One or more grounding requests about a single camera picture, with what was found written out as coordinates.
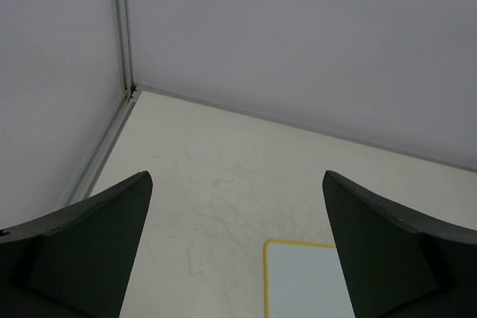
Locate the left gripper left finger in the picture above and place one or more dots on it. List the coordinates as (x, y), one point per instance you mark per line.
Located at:
(76, 261)

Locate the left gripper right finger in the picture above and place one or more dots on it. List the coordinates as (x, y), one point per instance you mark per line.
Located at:
(398, 262)

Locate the yellow framed small whiteboard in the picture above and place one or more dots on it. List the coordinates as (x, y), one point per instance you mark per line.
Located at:
(304, 280)

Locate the aluminium left edge rail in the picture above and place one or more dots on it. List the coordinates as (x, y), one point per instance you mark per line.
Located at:
(83, 182)

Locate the aluminium corner frame post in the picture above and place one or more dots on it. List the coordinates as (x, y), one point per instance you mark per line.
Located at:
(121, 23)

